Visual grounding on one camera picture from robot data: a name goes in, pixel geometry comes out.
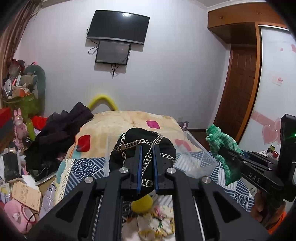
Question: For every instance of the brown wooden door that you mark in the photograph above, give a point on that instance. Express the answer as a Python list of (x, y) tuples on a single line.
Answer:
[(237, 90)]

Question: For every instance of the brown cardboard note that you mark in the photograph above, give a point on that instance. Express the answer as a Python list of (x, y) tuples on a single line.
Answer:
[(27, 196)]

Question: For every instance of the pink bunny figure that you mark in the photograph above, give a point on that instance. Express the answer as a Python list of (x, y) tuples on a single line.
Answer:
[(20, 129)]

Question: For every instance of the white stickered suitcase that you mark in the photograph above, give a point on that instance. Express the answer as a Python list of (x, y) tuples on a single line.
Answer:
[(271, 154)]

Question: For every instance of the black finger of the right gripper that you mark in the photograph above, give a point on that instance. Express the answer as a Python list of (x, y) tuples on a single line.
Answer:
[(247, 158)]

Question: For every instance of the dark green cushion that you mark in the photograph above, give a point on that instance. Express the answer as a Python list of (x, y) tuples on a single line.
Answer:
[(39, 83)]

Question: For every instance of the yellow floral fabric scrunchie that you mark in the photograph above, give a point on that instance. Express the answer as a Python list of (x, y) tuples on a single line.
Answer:
[(156, 224)]

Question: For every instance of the clear plastic storage box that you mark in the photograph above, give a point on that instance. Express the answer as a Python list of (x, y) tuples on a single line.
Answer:
[(191, 157)]

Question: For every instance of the pink plush slipper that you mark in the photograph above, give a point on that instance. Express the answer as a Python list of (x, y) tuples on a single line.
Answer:
[(20, 216)]

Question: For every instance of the small wall monitor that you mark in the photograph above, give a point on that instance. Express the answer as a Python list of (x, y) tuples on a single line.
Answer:
[(112, 52)]

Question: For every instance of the black hat with chain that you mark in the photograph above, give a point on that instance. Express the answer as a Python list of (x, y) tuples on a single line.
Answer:
[(126, 145)]

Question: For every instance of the wooden overhead cabinet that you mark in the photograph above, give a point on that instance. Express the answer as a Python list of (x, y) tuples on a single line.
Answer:
[(236, 24)]

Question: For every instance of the black clothing pile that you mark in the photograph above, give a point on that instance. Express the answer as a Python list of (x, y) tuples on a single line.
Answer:
[(45, 154)]

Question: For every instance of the white sliding wardrobe door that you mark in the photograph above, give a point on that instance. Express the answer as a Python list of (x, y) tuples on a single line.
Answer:
[(276, 91)]

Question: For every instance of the yellow fuzzy arch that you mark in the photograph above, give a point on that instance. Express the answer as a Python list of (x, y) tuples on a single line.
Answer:
[(102, 98)]

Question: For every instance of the green knitted cloth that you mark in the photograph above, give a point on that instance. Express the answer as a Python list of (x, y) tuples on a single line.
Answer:
[(216, 139)]

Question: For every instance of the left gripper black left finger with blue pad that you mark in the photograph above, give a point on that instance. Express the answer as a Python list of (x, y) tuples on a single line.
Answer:
[(133, 184)]

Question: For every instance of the yellow plush ball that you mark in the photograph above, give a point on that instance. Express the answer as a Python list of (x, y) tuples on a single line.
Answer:
[(142, 205)]

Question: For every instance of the large wall television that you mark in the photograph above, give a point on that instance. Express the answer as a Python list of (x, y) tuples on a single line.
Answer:
[(118, 26)]

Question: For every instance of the green box of clutter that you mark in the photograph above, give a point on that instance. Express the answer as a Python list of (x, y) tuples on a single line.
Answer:
[(28, 104)]

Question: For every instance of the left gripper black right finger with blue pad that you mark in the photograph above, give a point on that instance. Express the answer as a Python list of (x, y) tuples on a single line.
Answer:
[(161, 183)]

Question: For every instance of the beige patchwork blanket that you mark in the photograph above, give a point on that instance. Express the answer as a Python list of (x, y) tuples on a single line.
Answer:
[(114, 123)]

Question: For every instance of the blue white patterned tablecloth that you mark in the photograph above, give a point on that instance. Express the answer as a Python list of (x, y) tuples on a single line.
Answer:
[(72, 171)]

